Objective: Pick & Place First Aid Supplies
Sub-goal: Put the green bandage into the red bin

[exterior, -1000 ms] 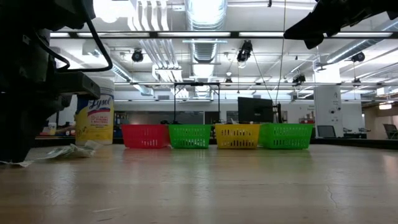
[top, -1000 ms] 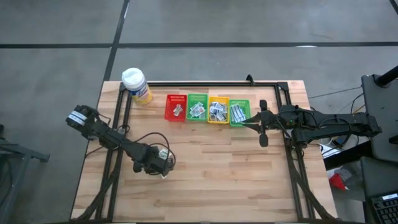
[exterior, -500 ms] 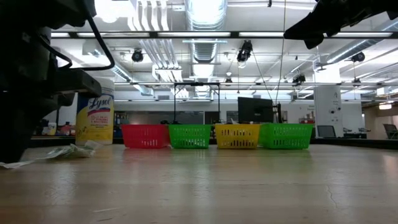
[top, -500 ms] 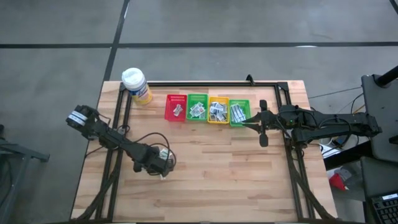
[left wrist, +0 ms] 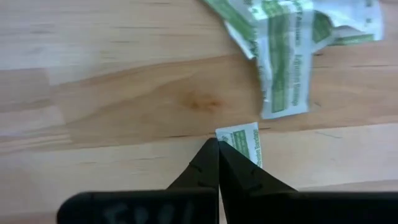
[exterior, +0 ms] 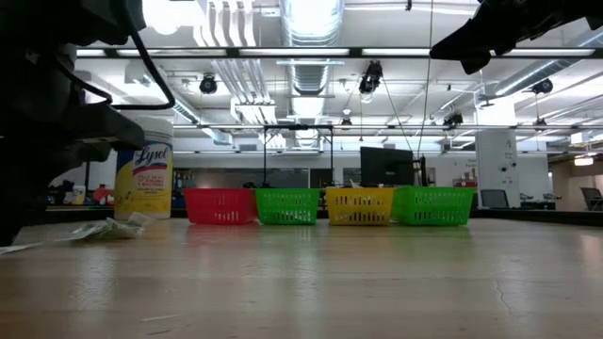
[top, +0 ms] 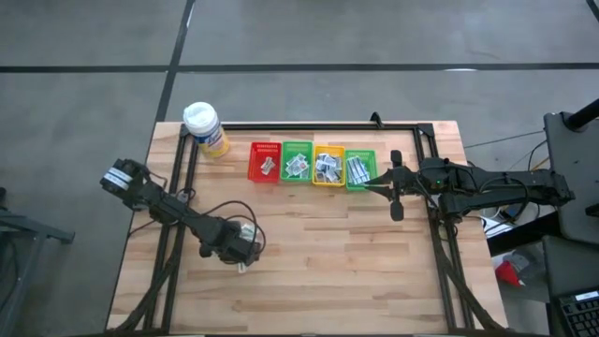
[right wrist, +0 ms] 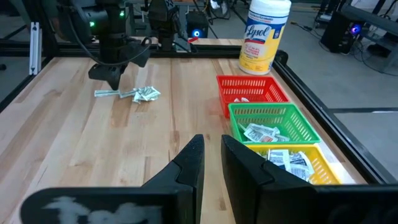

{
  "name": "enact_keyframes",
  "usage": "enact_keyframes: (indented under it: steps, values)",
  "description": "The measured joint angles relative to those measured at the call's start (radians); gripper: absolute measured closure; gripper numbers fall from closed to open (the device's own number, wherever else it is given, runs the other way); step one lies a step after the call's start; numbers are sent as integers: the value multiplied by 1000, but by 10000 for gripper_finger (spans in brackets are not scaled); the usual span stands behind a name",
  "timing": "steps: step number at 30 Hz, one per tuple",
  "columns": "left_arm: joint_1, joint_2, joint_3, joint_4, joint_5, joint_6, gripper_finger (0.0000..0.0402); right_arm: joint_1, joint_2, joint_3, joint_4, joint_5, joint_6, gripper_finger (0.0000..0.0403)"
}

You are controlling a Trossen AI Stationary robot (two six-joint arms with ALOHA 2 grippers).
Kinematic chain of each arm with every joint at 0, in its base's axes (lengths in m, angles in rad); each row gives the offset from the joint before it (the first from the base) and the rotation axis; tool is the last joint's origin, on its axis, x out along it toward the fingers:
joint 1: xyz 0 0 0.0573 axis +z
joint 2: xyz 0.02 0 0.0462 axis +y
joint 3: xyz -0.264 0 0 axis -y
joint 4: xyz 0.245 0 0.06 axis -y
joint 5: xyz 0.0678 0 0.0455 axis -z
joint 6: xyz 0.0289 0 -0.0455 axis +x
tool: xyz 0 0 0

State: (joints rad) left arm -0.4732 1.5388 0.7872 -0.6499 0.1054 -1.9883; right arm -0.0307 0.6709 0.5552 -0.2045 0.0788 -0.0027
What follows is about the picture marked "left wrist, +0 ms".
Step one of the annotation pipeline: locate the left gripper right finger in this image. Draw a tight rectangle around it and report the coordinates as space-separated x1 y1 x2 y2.
218 141 298 224

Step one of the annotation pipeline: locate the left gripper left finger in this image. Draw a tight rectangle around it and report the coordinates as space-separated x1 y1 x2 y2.
167 138 220 191

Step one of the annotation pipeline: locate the small green printed packet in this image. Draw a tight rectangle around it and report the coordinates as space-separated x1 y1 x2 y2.
255 9 313 121
201 0 259 60
215 122 264 169
310 0 385 47

